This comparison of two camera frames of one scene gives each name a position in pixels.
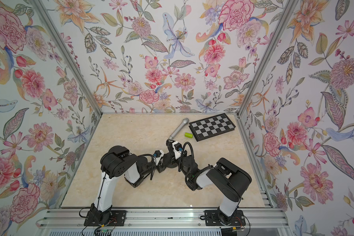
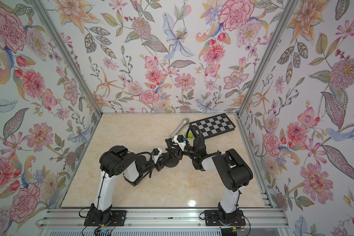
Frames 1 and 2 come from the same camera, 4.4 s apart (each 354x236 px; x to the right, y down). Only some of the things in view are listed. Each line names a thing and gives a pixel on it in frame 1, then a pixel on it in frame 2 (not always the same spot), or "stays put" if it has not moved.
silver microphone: [185, 121] stays put
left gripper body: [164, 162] stays put
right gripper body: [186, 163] → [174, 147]
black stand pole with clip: [169, 143] stays put
